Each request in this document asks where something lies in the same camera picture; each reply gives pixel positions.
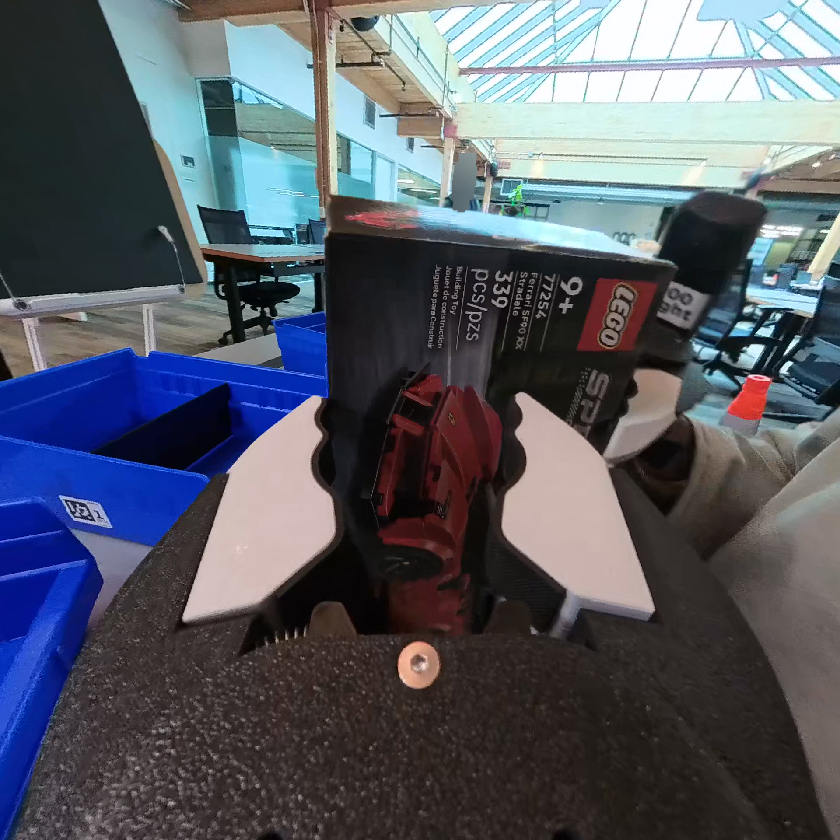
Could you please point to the person's right forearm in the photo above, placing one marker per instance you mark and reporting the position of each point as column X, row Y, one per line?
column 754, row 453

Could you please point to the black presentation board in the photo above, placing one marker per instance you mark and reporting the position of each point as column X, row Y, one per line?
column 79, row 144

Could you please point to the small blue storage bin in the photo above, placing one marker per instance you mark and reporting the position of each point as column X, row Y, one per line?
column 302, row 344

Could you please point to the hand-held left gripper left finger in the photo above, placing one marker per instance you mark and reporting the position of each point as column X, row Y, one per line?
column 262, row 518

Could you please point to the black office chair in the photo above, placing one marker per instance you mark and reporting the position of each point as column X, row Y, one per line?
column 817, row 367
column 246, row 275
column 728, row 328

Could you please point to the large blue storage bin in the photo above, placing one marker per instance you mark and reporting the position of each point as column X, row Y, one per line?
column 39, row 630

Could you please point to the orange traffic cone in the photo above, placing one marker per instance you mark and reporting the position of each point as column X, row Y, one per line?
column 749, row 400

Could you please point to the person's beige sweatshirt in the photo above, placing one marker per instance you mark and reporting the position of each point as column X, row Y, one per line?
column 787, row 656

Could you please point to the blue bin with black divider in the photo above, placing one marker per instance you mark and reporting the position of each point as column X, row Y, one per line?
column 98, row 400

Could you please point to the person's right hand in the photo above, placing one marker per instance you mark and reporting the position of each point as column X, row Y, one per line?
column 663, row 463

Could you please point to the wooden support post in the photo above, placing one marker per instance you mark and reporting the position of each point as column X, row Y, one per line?
column 323, row 105

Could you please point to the black toy car building box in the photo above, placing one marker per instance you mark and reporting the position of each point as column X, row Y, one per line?
column 459, row 295

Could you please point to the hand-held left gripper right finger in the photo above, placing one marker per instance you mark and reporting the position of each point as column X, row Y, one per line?
column 571, row 525

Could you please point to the thin grey-tipped rod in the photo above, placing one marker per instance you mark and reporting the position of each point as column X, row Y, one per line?
column 172, row 246

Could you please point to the wooden office desk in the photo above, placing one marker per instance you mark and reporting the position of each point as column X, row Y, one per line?
column 262, row 251

